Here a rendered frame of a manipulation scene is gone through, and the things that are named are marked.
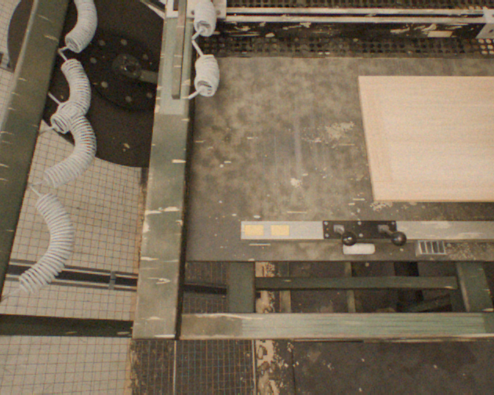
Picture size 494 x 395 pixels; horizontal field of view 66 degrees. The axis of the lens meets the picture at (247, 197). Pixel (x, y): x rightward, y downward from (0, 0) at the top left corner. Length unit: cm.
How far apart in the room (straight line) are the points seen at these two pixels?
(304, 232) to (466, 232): 44
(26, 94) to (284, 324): 102
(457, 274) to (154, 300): 83
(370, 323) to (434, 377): 152
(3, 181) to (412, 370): 223
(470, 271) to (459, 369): 126
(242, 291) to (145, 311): 27
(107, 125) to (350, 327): 106
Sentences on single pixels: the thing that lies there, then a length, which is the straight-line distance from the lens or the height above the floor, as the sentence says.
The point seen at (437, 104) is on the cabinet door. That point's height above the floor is 114.
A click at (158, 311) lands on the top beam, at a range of 95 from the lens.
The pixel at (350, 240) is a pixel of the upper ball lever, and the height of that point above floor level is 152.
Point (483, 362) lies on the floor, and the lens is 241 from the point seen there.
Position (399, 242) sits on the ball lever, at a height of 142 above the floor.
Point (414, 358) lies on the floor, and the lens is 256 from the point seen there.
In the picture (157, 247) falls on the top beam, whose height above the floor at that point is 184.
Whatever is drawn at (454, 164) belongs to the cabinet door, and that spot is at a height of 113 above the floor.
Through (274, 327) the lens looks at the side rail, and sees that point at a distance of 98.
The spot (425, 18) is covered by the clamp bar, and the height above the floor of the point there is 118.
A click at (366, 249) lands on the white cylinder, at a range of 108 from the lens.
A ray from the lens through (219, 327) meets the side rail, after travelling 97.
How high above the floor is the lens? 226
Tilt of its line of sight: 37 degrees down
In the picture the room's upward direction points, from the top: 73 degrees counter-clockwise
